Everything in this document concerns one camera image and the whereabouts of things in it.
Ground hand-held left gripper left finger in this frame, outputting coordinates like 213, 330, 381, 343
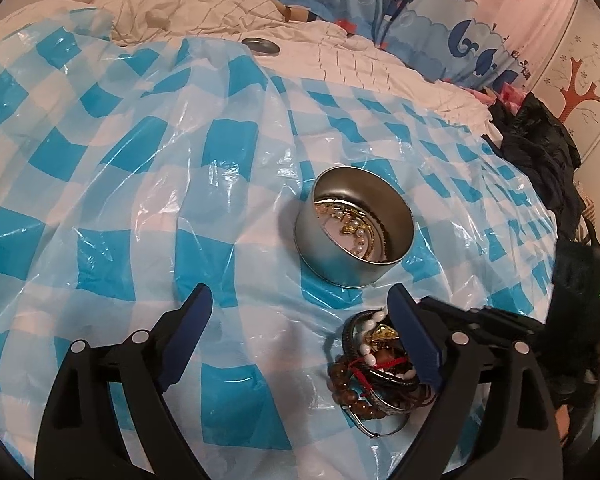
35, 283, 214, 480

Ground whale print cloth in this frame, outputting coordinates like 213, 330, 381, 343
215, 0, 581, 92

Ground blue checked plastic sheet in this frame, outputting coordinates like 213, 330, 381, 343
0, 7, 562, 480

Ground gold ornament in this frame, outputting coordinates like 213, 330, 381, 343
370, 325, 404, 349

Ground brown bead bracelet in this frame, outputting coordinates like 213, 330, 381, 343
328, 349, 387, 422

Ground dark clothes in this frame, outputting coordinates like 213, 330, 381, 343
482, 91, 588, 241

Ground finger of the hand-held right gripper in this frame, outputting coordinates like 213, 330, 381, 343
419, 298, 549, 349

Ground red string bracelet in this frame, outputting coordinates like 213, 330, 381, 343
349, 355, 412, 377

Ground tangle of mixed jewellery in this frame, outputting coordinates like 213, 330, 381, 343
338, 312, 438, 408

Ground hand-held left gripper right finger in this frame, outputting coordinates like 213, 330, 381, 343
386, 284, 564, 480

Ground gold pearl necklace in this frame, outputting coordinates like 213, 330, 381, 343
314, 199, 387, 262

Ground pink cloth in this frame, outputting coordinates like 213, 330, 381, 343
479, 85, 528, 113

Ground white bead bracelet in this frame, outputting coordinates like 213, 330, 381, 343
354, 310, 422, 382

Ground thin silver bangle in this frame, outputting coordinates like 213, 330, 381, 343
342, 399, 412, 439

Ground white quilt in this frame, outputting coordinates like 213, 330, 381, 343
87, 0, 496, 137

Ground grey round disc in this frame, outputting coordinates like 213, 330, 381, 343
241, 36, 281, 56

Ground small brown strap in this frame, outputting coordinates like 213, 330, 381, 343
279, 4, 308, 24

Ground round silver tin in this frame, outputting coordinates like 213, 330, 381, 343
293, 165, 416, 289

